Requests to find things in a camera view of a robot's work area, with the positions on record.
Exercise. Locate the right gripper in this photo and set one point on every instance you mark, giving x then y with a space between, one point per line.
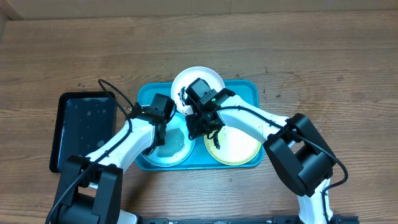
198 129

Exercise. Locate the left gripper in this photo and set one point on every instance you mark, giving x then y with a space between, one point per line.
160 142

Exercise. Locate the light blue plate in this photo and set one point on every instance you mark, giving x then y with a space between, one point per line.
177 145

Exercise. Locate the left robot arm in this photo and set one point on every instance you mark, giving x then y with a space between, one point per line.
89 189

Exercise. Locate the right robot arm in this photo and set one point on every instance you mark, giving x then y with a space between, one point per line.
300 156

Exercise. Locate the teal plastic tray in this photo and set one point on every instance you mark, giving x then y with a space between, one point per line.
200 158

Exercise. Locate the black rectangular water tray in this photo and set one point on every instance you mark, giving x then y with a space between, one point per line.
85 122

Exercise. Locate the yellow-green plate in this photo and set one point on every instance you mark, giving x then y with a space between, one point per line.
236 147

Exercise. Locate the white plate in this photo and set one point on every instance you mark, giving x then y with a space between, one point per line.
185 78

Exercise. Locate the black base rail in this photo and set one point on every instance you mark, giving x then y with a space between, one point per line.
274 220

